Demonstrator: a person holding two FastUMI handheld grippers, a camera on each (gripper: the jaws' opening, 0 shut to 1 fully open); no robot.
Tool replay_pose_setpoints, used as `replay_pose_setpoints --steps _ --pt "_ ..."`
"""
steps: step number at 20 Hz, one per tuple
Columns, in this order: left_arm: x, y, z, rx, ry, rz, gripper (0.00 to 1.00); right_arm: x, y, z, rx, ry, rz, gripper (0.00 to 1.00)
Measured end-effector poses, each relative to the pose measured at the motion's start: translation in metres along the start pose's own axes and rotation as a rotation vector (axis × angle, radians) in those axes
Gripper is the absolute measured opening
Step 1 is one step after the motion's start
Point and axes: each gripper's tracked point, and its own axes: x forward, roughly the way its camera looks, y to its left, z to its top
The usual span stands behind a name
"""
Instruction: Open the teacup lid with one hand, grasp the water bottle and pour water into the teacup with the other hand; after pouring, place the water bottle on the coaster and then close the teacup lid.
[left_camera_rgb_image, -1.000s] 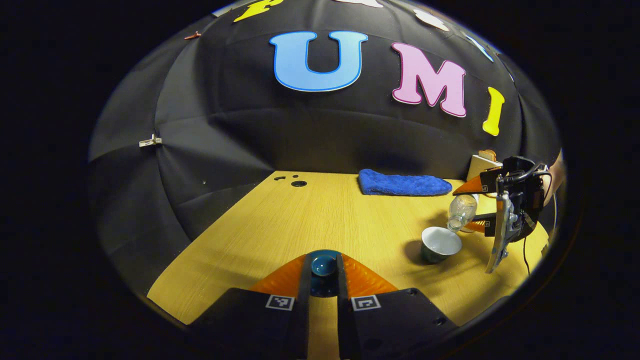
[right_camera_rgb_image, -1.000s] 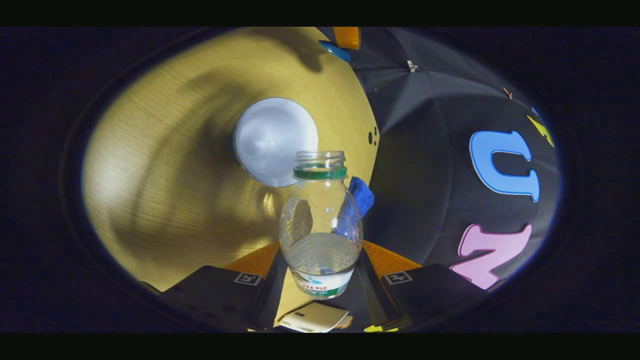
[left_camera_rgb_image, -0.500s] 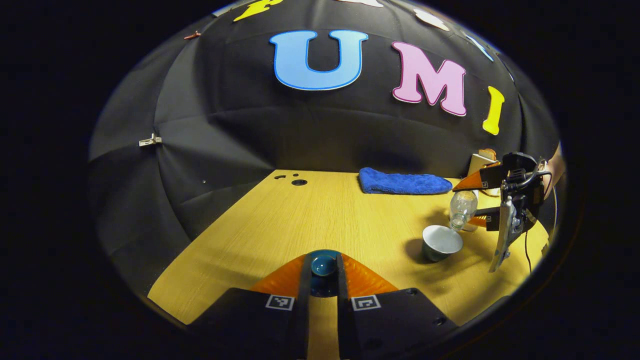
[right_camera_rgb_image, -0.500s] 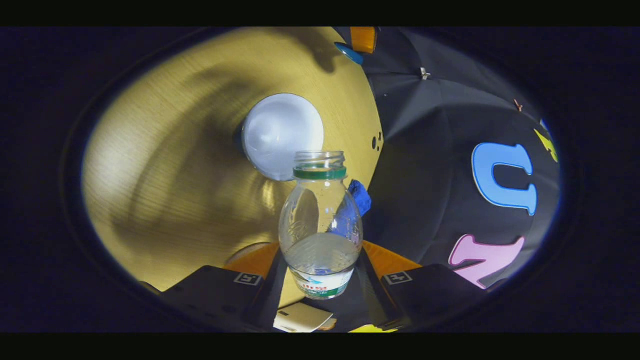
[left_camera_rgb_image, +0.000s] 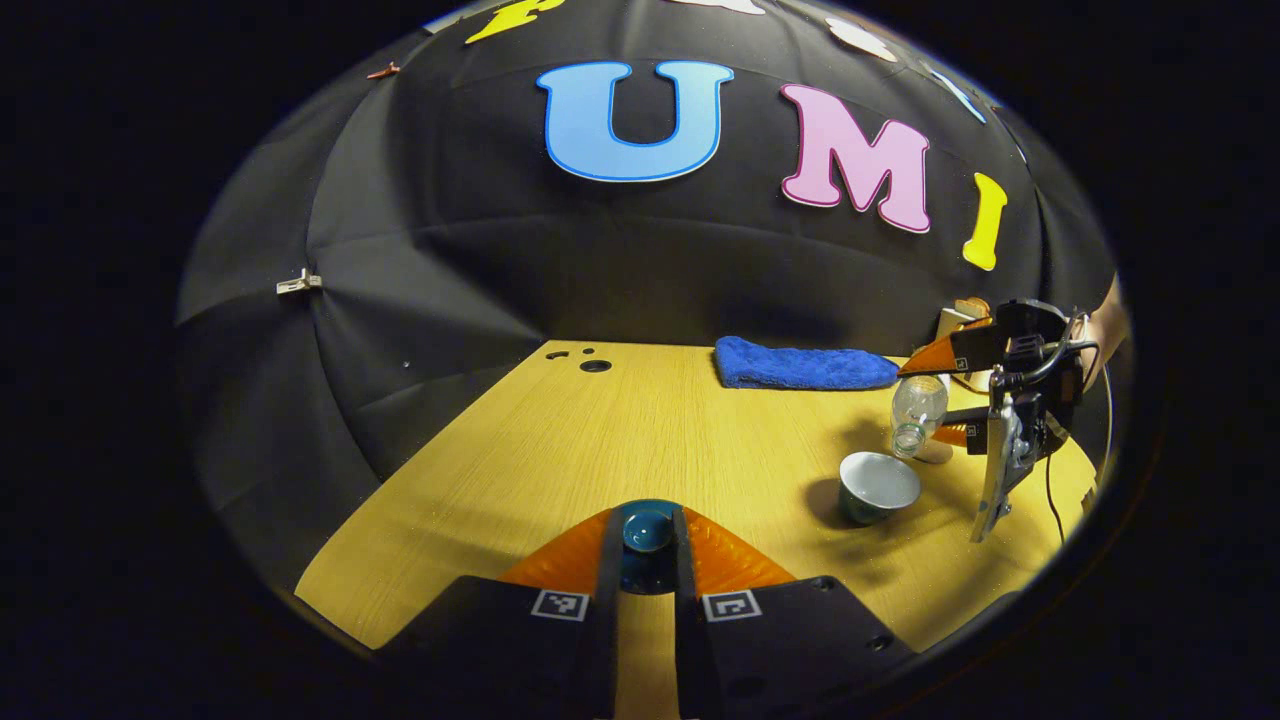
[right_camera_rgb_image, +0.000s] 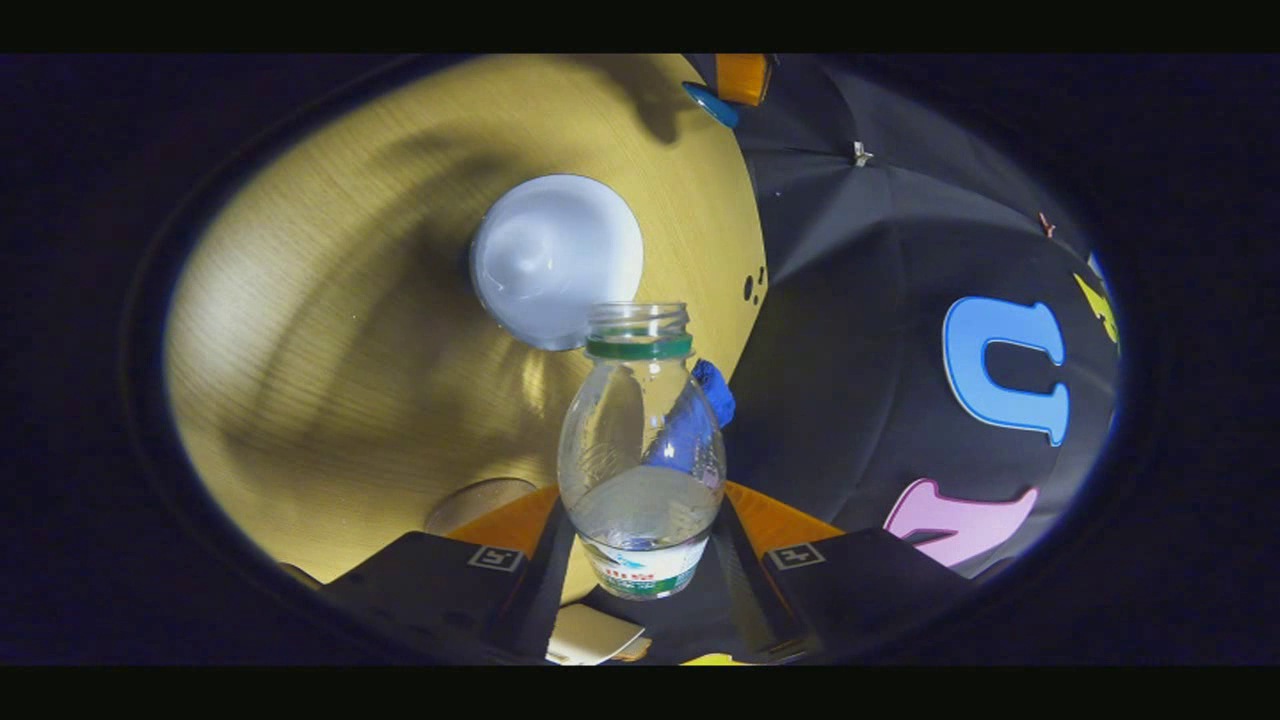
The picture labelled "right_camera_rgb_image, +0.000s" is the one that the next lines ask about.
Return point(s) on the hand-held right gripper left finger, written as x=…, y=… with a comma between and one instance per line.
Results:
x=430, y=590

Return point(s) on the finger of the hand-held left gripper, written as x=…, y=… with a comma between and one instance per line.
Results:
x=742, y=78

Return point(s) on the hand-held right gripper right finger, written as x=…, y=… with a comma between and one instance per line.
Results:
x=760, y=610

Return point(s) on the round brown coaster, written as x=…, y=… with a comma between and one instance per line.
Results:
x=480, y=505

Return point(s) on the clear plastic water bottle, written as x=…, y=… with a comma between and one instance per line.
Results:
x=640, y=440

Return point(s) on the white teacup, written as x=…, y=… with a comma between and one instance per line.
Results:
x=555, y=260

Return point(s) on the silver metal clip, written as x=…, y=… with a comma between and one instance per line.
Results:
x=860, y=153

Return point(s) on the white toaster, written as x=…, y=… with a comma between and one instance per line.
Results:
x=590, y=632

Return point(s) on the blue towel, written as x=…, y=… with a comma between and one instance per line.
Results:
x=715, y=390

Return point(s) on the red clip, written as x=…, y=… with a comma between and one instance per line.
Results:
x=1046, y=225

